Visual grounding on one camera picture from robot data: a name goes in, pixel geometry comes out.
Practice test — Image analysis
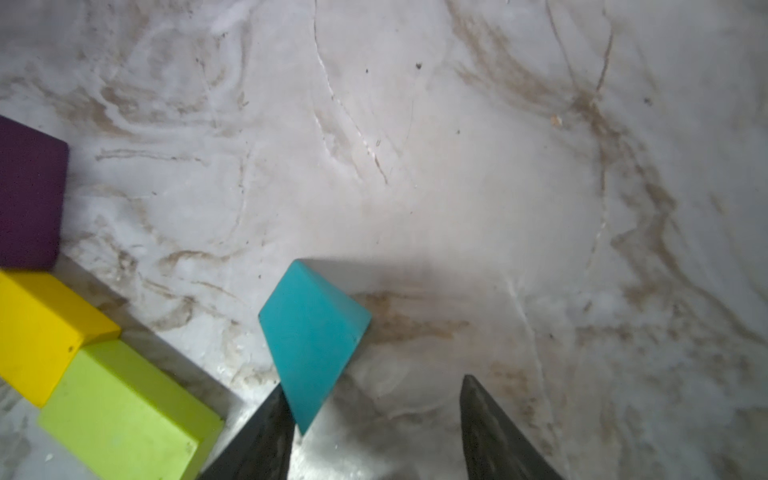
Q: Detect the teal triangular block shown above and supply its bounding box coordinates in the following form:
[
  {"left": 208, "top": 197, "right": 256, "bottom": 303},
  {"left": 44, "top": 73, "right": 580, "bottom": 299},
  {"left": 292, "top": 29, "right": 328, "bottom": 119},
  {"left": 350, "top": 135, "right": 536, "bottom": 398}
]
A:
[{"left": 258, "top": 260, "right": 372, "bottom": 434}]

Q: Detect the purple triangular block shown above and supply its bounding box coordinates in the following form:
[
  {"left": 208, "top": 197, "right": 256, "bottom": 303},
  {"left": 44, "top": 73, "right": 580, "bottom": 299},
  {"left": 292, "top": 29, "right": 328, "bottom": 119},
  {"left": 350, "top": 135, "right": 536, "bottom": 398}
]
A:
[{"left": 1, "top": 117, "right": 70, "bottom": 271}]

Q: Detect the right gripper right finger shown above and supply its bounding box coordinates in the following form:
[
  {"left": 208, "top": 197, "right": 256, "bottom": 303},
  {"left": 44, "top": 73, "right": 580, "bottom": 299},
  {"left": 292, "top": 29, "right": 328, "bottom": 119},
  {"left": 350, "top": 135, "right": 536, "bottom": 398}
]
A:
[{"left": 460, "top": 374, "right": 562, "bottom": 480}]

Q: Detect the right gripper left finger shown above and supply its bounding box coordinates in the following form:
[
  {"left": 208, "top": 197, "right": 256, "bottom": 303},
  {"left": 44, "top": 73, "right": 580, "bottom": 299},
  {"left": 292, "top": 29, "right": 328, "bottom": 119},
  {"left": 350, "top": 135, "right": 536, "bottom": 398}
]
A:
[{"left": 200, "top": 384, "right": 296, "bottom": 480}]

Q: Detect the lime green block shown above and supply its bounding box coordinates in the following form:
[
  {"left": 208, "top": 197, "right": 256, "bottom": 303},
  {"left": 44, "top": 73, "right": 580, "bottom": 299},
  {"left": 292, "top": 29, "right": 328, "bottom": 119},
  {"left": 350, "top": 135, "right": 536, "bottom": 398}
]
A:
[{"left": 38, "top": 340, "right": 224, "bottom": 480}]

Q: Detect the yellow rectangular block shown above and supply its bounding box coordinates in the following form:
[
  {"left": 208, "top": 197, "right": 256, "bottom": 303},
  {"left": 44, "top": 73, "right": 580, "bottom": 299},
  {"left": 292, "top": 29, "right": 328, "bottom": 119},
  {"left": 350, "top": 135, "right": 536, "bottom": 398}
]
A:
[{"left": 1, "top": 270, "right": 121, "bottom": 407}]

